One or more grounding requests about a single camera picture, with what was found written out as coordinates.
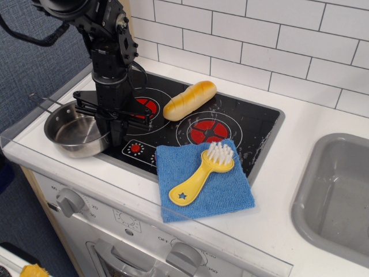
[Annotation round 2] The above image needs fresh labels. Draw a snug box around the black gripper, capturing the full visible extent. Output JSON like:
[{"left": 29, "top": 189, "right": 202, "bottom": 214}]
[{"left": 73, "top": 75, "right": 152, "bottom": 147}]

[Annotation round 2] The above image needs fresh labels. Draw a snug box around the stainless steel pan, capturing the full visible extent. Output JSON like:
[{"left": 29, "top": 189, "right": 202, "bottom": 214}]
[{"left": 28, "top": 93, "right": 110, "bottom": 158}]

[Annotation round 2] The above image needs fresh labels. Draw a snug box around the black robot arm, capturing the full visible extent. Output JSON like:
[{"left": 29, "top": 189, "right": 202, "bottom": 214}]
[{"left": 32, "top": 1, "right": 151, "bottom": 147}]

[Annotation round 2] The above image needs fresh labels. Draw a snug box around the black toy stovetop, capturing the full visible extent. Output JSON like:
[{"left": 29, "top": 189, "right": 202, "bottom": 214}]
[{"left": 97, "top": 70, "right": 285, "bottom": 184}]

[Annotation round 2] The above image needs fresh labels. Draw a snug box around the grey left oven knob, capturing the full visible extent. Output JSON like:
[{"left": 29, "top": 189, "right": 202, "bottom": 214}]
[{"left": 57, "top": 188, "right": 85, "bottom": 218}]

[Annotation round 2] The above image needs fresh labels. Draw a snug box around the grey oven knob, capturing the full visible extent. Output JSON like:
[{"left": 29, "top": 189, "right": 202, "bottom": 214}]
[
  {"left": 57, "top": 188, "right": 85, "bottom": 218},
  {"left": 165, "top": 242, "right": 203, "bottom": 276}
]

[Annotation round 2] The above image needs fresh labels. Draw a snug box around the toy bread loaf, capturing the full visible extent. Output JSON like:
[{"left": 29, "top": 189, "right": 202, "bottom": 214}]
[{"left": 163, "top": 81, "right": 217, "bottom": 121}]

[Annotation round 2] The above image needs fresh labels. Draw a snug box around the white toy oven front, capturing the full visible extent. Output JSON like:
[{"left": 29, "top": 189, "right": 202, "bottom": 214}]
[{"left": 31, "top": 171, "right": 260, "bottom": 277}]

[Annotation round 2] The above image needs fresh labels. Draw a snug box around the yellow dish brush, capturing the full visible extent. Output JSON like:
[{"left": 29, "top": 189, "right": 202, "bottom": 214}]
[{"left": 168, "top": 142, "right": 235, "bottom": 207}]

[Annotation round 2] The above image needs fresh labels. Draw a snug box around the blue microfibre cloth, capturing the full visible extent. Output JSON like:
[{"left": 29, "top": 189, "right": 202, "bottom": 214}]
[{"left": 156, "top": 139, "right": 255, "bottom": 223}]

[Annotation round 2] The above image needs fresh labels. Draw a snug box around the grey right oven knob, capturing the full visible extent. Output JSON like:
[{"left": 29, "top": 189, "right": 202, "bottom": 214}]
[{"left": 165, "top": 242, "right": 203, "bottom": 276}]

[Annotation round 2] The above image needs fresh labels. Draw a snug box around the grey sink basin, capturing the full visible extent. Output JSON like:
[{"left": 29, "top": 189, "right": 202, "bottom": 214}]
[{"left": 291, "top": 133, "right": 368, "bottom": 267}]

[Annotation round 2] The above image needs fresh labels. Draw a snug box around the black braided cable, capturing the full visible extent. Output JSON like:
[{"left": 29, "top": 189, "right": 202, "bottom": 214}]
[{"left": 0, "top": 12, "right": 70, "bottom": 47}]

